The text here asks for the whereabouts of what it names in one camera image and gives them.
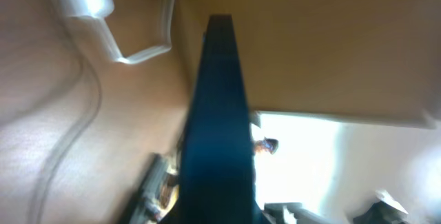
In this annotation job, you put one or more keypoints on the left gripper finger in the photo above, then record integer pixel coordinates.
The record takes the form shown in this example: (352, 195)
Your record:
(216, 175)

